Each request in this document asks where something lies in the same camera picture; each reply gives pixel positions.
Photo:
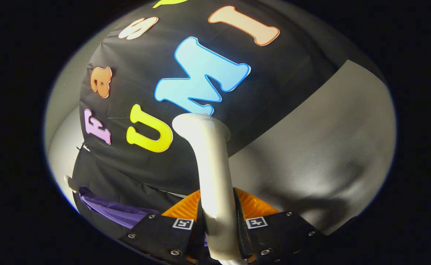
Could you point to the white garment steamer head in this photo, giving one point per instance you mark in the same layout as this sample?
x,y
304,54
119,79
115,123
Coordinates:
x,y
215,184

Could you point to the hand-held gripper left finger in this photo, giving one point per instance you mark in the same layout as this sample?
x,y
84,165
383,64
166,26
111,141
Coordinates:
x,y
199,232

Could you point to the grey drawer cabinet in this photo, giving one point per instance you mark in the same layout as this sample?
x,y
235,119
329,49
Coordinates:
x,y
329,147

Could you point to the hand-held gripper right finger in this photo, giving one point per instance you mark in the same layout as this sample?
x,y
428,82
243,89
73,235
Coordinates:
x,y
240,232

